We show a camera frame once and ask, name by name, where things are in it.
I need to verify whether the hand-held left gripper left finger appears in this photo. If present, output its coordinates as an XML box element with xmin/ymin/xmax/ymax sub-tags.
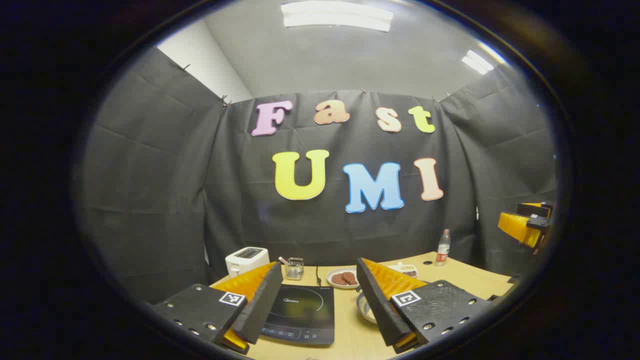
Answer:
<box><xmin>150</xmin><ymin>261</ymin><xmax>284</xmax><ymax>355</ymax></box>

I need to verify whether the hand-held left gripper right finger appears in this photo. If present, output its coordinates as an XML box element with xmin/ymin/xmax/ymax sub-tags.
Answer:
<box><xmin>356</xmin><ymin>257</ymin><xmax>493</xmax><ymax>355</ymax></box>

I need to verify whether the steel pot with black handle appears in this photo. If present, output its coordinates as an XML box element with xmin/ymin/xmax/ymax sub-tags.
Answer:
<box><xmin>356</xmin><ymin>291</ymin><xmax>378</xmax><ymax>325</ymax></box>

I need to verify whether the black induction cooktop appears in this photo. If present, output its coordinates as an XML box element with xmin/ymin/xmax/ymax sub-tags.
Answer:
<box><xmin>257</xmin><ymin>284</ymin><xmax>336</xmax><ymax>346</ymax></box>

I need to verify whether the white toaster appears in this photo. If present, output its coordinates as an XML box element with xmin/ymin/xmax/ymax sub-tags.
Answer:
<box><xmin>225</xmin><ymin>246</ymin><xmax>271</xmax><ymax>277</ymax></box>

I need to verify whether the white round plate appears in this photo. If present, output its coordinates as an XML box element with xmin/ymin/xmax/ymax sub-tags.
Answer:
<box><xmin>326</xmin><ymin>267</ymin><xmax>361</xmax><ymax>290</ymax></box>

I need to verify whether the red label water bottle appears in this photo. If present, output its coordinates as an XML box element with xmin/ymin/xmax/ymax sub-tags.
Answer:
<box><xmin>435</xmin><ymin>229</ymin><xmax>452</xmax><ymax>267</ymax></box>

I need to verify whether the black backdrop cloth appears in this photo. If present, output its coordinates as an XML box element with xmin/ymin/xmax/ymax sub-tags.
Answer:
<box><xmin>75</xmin><ymin>47</ymin><xmax>558</xmax><ymax>306</ymax></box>

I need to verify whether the small ceiling light panel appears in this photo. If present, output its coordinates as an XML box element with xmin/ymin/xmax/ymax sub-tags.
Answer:
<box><xmin>461</xmin><ymin>49</ymin><xmax>496</xmax><ymax>76</ymax></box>

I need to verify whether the long ceiling light panel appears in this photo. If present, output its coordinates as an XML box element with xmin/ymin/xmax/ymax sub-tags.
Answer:
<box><xmin>280</xmin><ymin>0</ymin><xmax>394</xmax><ymax>33</ymax></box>

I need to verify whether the metal wire utensil holder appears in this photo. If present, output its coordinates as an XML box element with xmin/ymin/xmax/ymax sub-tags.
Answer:
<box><xmin>285</xmin><ymin>257</ymin><xmax>305</xmax><ymax>281</ymax></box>

